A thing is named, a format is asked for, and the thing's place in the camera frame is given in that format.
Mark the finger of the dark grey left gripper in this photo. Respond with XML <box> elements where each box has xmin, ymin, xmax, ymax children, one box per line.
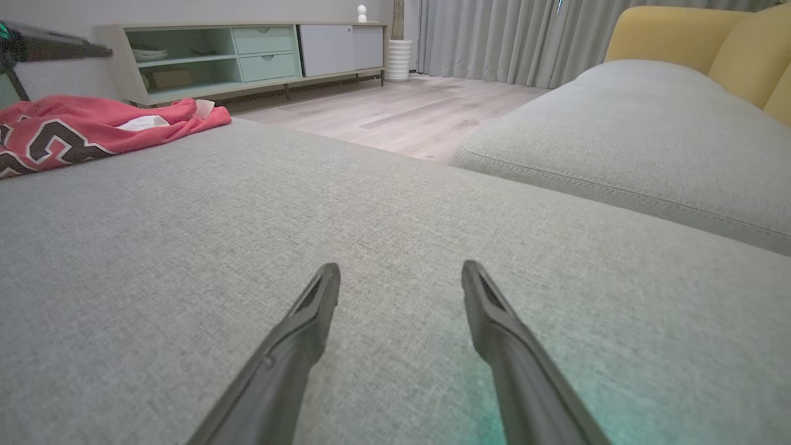
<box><xmin>15</xmin><ymin>25</ymin><xmax>114</xmax><ymax>61</ymax></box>

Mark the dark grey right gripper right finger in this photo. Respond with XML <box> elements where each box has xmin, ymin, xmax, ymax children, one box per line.
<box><xmin>460</xmin><ymin>260</ymin><xmax>614</xmax><ymax>445</ymax></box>

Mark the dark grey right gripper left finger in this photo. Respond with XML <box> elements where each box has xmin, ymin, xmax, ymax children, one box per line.
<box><xmin>184</xmin><ymin>263</ymin><xmax>342</xmax><ymax>445</ymax></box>

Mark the red basketball jersey black lettering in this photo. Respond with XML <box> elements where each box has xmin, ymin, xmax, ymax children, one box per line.
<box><xmin>0</xmin><ymin>95</ymin><xmax>233</xmax><ymax>180</ymax></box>

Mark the beige box in cabinet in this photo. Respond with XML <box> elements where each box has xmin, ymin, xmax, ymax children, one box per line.
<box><xmin>147</xmin><ymin>68</ymin><xmax>193</xmax><ymax>91</ymax></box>

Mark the grey fabric sofa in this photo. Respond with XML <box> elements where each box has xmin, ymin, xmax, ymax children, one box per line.
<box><xmin>0</xmin><ymin>116</ymin><xmax>791</xmax><ymax>445</ymax></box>

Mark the low mint and white cabinet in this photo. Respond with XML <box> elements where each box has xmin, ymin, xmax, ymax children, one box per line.
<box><xmin>93</xmin><ymin>22</ymin><xmax>387</xmax><ymax>108</ymax></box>

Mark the grey sofa cushion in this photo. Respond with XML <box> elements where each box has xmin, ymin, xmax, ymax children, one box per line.
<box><xmin>449</xmin><ymin>59</ymin><xmax>791</xmax><ymax>258</ymax></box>

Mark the white ribbed vase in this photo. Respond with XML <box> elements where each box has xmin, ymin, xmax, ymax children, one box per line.
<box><xmin>386</xmin><ymin>40</ymin><xmax>413</xmax><ymax>83</ymax></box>

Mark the grey curtain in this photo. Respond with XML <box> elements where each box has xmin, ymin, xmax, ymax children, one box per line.
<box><xmin>405</xmin><ymin>0</ymin><xmax>787</xmax><ymax>90</ymax></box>

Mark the yellow sofa backrest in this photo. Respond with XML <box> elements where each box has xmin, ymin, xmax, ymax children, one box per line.
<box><xmin>604</xmin><ymin>4</ymin><xmax>791</xmax><ymax>129</ymax></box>

